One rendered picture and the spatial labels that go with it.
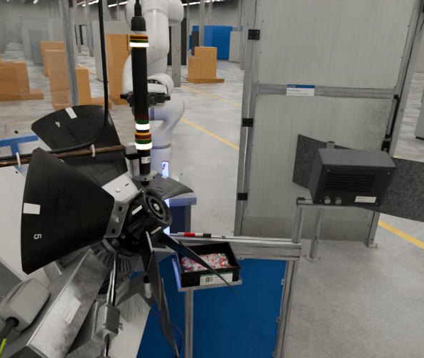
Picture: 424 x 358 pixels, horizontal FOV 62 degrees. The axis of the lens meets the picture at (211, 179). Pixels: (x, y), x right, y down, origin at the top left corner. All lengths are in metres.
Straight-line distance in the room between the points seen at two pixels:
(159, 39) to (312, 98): 1.76
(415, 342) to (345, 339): 0.41
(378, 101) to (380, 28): 0.51
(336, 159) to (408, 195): 1.32
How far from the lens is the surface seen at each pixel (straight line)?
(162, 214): 0.93
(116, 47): 9.05
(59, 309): 0.79
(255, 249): 1.50
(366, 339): 2.48
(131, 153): 0.95
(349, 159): 1.38
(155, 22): 1.27
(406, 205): 2.66
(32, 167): 0.71
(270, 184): 2.95
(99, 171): 0.97
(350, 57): 2.84
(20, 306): 0.79
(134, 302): 1.05
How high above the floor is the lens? 1.64
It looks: 22 degrees down
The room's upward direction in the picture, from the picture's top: 2 degrees clockwise
